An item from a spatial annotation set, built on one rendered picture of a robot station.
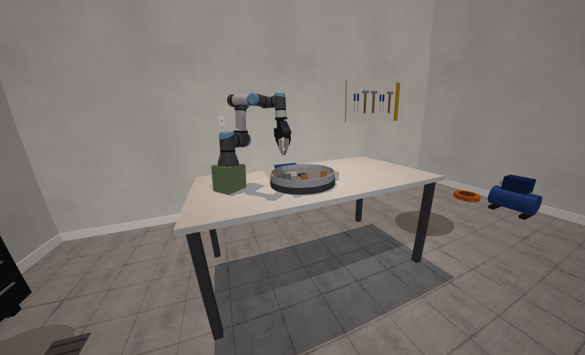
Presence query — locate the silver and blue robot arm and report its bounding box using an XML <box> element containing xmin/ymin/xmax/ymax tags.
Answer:
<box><xmin>218</xmin><ymin>93</ymin><xmax>291</xmax><ymax>167</ymax></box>

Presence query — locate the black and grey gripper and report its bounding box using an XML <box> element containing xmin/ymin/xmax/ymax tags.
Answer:
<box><xmin>274</xmin><ymin>117</ymin><xmax>291</xmax><ymax>155</ymax></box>

